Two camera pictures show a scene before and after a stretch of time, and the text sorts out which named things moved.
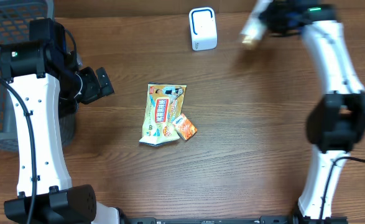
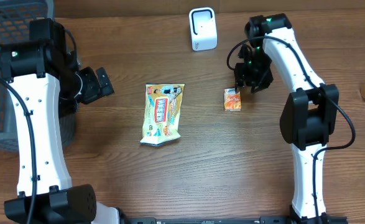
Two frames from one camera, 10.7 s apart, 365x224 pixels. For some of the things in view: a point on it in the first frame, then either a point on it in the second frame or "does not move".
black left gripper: [96, 89] does not move
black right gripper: [273, 16] → [240, 73]
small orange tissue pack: [184, 127] → [232, 100]
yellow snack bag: [164, 104] does not move
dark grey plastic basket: [7, 22] does not move
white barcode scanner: [203, 28] does not move
